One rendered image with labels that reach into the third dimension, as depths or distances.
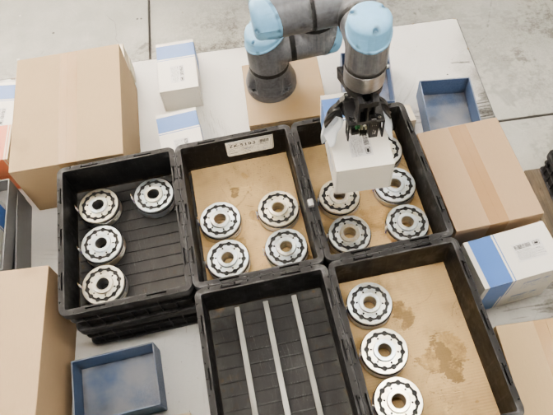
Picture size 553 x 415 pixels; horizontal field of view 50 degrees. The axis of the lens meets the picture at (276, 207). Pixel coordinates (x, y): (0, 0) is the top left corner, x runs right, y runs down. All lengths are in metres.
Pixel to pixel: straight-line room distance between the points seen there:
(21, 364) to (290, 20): 0.91
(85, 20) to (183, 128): 1.75
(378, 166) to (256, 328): 0.47
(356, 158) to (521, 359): 0.55
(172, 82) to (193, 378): 0.88
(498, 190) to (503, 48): 1.63
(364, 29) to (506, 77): 2.05
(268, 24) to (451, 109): 0.95
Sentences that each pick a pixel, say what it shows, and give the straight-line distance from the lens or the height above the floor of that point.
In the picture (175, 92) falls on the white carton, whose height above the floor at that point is 0.78.
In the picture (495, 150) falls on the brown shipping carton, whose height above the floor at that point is 0.86.
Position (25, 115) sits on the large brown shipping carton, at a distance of 1.78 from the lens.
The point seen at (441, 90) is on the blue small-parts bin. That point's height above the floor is 0.72.
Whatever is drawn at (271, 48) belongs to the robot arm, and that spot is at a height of 0.99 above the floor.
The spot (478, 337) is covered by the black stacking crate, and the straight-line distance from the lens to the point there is 1.37.
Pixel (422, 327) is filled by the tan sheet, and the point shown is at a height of 0.83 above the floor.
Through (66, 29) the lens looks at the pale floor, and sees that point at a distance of 3.39.
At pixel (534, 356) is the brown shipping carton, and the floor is 0.86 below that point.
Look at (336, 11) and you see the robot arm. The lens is 1.07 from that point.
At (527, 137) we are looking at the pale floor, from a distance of 2.80.
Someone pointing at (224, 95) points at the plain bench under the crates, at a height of 0.70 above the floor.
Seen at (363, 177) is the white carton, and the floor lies 1.10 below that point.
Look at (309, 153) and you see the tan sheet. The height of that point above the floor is 0.83.
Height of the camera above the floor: 2.14
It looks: 60 degrees down
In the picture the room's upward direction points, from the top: 7 degrees counter-clockwise
